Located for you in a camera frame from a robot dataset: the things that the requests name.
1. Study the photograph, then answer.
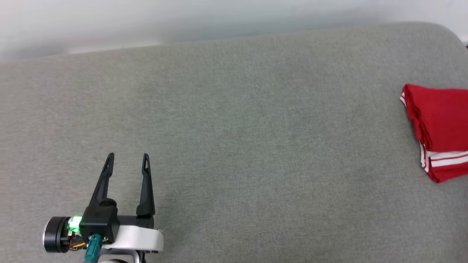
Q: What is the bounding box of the grey fabric sofa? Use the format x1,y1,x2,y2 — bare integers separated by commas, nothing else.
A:
0,22,468,263

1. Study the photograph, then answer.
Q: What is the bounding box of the red white sports jersey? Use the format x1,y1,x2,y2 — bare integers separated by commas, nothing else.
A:
400,84,468,183

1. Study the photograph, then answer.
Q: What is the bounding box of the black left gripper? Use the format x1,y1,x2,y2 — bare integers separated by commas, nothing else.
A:
43,153,156,253

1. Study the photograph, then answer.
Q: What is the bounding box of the teal cable plug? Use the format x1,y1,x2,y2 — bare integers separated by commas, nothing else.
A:
84,235,102,263

